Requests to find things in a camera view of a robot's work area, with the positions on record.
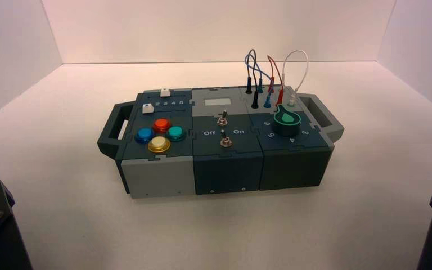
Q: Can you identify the yellow push button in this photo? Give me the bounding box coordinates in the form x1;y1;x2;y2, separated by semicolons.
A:
147;136;172;154

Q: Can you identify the teal push button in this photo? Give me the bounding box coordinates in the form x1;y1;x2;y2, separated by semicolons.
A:
166;125;187;142

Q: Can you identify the teal black rotary knob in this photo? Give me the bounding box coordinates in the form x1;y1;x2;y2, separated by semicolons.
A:
273;105;303;136

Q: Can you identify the white plug jumper wire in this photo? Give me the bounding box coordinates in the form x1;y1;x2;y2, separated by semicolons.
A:
282;49;309;107

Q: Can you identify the blue plug jumper wire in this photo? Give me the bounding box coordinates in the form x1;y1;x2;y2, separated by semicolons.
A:
246;52;273;109

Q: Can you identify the grey display panel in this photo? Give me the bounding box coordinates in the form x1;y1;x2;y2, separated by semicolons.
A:
204;98;232;107

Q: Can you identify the red push button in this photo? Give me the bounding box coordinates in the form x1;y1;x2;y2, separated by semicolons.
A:
152;118;171;134

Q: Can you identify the red plug jumper wire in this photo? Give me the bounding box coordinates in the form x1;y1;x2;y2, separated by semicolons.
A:
267;55;285;106

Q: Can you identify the black plug jumper wire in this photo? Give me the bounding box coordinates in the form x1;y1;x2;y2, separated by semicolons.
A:
244;49;260;110

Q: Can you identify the dark teal grey control box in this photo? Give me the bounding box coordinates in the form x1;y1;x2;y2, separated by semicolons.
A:
97;86;345;199

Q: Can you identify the blue push button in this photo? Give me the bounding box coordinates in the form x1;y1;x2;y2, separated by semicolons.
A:
134;128;156;145

